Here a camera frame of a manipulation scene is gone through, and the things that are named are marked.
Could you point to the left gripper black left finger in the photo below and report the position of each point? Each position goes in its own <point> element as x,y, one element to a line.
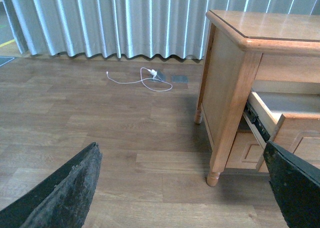
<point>63,199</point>

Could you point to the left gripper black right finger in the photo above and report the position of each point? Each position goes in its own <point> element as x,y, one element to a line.
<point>295,184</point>

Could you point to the wooden drawer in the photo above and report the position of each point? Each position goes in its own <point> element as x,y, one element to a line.
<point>291,120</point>
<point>245,152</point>

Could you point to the wooden two-drawer nightstand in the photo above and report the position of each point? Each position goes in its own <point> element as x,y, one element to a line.
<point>264,52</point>

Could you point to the white plug adapter on floor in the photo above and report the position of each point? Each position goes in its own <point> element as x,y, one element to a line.
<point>153,72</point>

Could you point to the grey floor socket box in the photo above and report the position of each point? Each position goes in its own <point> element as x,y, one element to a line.
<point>160,77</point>

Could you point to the grey floor cover plate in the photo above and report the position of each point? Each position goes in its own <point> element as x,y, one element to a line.
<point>179,79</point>

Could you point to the grey pleated curtain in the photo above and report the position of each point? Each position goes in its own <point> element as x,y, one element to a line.
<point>128,27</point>

